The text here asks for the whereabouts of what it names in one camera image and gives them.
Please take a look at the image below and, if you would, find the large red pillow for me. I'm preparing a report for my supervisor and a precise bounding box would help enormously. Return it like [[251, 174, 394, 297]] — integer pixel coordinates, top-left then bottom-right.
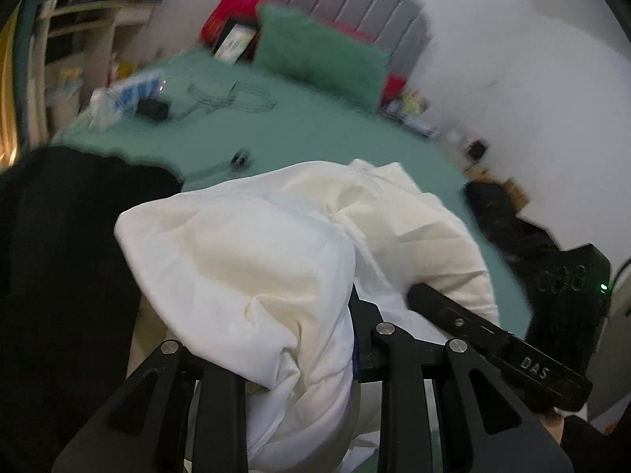
[[200, 0, 267, 45]]

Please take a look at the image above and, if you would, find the black jacket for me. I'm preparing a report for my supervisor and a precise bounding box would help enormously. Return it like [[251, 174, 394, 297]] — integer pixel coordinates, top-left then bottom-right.
[[466, 181, 563, 262]]

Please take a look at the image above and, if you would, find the white blue power strip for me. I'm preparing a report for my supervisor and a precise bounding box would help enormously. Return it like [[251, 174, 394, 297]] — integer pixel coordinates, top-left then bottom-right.
[[106, 70, 164, 115]]

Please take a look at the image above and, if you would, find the black charger cable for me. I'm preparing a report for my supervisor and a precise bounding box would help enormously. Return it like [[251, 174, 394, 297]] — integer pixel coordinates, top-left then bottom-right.
[[170, 81, 277, 121]]

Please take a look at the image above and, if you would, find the white hooded jacket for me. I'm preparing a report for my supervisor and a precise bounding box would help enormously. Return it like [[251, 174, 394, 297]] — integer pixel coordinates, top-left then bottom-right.
[[114, 158, 498, 473]]

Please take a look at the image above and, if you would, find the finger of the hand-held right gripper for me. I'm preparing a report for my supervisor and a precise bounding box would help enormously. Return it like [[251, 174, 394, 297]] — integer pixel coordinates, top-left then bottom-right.
[[407, 283, 508, 356]]

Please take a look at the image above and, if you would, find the white plastic bag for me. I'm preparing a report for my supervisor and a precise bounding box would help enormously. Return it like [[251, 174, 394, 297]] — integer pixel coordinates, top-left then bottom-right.
[[90, 89, 115, 131]]

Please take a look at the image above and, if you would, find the small cardboard box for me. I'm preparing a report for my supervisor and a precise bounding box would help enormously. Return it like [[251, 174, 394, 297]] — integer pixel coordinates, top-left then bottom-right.
[[503, 177, 528, 208]]

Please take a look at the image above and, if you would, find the bed with green sheet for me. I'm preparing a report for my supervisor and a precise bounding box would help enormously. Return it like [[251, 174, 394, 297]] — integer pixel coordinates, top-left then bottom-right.
[[52, 49, 536, 336]]

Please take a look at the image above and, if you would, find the teal curtain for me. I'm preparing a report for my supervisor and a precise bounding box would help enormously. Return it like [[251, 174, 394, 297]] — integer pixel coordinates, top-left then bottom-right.
[[12, 0, 50, 149]]

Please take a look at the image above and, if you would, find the black power adapter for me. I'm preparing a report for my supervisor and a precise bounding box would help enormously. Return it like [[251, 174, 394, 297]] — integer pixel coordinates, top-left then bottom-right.
[[135, 99, 171, 120]]

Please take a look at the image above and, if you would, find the person's right forearm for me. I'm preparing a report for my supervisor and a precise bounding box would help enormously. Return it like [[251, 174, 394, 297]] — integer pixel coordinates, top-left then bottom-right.
[[559, 413, 631, 473]]

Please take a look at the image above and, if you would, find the person's right hand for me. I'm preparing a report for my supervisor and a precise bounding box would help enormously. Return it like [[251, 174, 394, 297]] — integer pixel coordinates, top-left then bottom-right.
[[535, 405, 566, 447]]

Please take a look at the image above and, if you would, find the black folded garment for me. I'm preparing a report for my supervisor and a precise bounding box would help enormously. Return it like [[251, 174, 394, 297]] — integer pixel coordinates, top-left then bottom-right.
[[0, 147, 185, 473]]

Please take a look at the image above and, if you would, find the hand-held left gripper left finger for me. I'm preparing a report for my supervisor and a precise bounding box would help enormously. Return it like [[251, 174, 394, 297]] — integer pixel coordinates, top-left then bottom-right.
[[52, 340, 250, 473]]

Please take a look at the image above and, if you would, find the green snack bag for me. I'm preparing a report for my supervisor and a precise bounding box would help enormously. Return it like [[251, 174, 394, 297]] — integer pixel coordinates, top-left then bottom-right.
[[399, 88, 427, 115]]

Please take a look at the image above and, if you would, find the yellow curtain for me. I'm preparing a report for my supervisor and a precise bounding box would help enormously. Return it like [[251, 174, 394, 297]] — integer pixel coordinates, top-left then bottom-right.
[[0, 15, 23, 163]]

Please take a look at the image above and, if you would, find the grey padded headboard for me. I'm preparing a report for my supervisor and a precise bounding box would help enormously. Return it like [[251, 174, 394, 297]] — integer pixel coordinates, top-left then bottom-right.
[[229, 0, 429, 80]]

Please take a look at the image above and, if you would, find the green pillow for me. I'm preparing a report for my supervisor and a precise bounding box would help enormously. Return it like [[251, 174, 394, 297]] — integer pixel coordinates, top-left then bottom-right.
[[254, 4, 388, 109]]

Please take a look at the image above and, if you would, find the light wooden desk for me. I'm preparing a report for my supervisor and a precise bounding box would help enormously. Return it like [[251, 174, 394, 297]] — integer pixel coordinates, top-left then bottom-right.
[[30, 0, 163, 139]]

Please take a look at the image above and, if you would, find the small red pillow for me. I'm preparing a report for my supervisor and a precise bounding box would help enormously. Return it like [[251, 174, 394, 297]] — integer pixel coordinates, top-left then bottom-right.
[[379, 73, 412, 106]]

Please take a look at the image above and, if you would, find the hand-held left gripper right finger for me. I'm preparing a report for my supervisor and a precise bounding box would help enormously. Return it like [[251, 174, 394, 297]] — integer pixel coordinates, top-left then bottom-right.
[[347, 286, 575, 473]]

